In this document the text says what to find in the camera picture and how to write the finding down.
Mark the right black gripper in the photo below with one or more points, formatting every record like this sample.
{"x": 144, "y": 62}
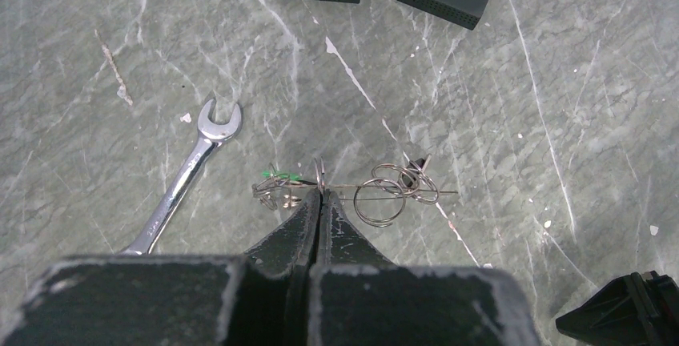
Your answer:
{"x": 636, "y": 309}

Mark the large chrome wrench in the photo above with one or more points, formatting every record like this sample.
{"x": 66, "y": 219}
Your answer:
{"x": 210, "y": 136}

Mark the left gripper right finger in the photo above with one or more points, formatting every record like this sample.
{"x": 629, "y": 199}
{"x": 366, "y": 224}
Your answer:
{"x": 339, "y": 241}

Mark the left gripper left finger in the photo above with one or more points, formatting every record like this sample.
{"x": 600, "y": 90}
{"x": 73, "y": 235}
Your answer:
{"x": 291, "y": 243}

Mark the large metal keyring with keys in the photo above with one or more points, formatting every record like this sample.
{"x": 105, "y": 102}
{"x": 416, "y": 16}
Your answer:
{"x": 386, "y": 182}

